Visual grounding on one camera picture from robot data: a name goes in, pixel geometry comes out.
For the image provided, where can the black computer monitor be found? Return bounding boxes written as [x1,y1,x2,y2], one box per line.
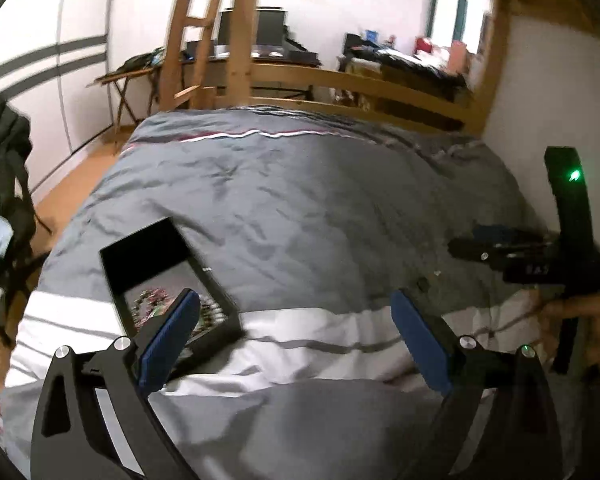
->
[215,7,288,57]

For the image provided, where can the black chair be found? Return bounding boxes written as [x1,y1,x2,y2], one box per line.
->
[0,170,53,347]

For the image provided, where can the grey white striped duvet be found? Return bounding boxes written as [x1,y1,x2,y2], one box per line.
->
[0,105,596,480]

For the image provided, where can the pink beaded bracelet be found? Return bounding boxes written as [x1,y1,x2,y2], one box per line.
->
[130,287,181,331]

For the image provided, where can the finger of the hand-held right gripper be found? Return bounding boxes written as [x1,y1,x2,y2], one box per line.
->
[471,224,558,247]
[447,236,562,263]

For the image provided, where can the white grey striped wardrobe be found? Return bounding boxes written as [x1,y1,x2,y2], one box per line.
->
[0,0,118,197]

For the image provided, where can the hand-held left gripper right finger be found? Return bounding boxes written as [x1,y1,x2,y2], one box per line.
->
[390,289,565,480]

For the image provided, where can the wooden folding table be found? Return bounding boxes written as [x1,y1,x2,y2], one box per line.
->
[86,54,162,135]

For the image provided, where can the wooden ladder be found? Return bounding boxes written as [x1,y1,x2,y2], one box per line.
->
[157,0,261,112]

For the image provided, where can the cardboard box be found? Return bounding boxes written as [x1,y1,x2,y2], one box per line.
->
[447,41,472,73]

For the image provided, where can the wooden bed frame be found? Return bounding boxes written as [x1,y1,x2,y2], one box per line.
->
[210,0,600,137]

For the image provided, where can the window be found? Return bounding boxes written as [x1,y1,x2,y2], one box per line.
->
[427,0,498,56]

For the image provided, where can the dark clothes pile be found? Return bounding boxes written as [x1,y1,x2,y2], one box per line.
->
[344,34,470,92]

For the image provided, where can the wooden desk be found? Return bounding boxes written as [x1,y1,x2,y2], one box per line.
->
[180,39,325,102]

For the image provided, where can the cluttered desk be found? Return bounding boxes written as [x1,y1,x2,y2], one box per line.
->
[339,55,477,123]

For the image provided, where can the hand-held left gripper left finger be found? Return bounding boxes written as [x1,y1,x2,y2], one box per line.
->
[30,287,203,480]

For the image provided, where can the dark padded jacket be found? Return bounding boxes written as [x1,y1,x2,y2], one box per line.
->
[0,84,34,262]

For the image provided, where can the black jewelry box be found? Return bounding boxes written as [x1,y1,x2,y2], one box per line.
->
[99,216,246,378]

